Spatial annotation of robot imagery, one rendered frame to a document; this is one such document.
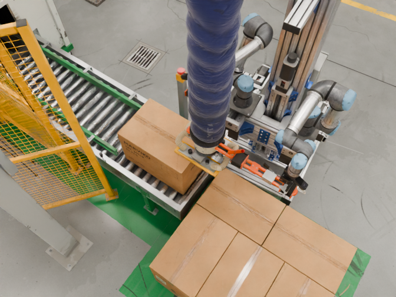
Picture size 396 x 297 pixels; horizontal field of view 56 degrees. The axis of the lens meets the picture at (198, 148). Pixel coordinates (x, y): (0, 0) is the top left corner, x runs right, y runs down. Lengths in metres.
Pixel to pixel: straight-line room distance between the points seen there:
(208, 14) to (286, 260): 1.97
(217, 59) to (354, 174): 2.59
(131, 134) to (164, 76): 1.66
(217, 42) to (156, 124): 1.38
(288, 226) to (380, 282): 1.07
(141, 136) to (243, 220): 1.01
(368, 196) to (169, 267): 2.06
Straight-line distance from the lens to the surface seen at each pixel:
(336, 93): 2.25
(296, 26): 1.98
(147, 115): 2.91
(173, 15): 5.10
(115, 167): 3.13
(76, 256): 3.56
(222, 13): 1.50
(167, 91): 4.24
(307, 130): 2.74
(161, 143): 2.76
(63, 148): 2.83
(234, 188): 3.04
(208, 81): 1.78
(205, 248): 2.87
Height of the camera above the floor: 3.32
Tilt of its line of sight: 61 degrees down
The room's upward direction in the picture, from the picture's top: straight up
